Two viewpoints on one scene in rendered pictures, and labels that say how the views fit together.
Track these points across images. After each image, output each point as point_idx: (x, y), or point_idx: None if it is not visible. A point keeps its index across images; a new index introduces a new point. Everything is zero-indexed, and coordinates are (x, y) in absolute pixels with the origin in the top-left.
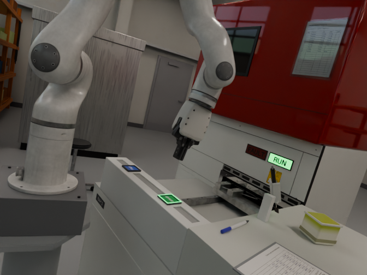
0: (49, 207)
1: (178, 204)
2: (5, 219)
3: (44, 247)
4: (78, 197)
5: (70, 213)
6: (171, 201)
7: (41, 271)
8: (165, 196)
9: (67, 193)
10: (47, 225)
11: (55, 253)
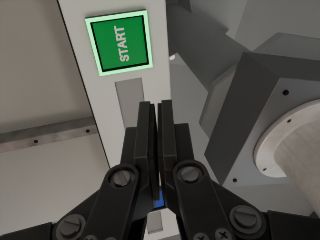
0: (318, 75)
1: (100, 13)
2: None
3: (289, 34)
4: (287, 90)
5: (285, 69)
6: (120, 30)
7: (235, 52)
8: (126, 63)
9: (293, 106)
10: (295, 62)
11: (227, 67)
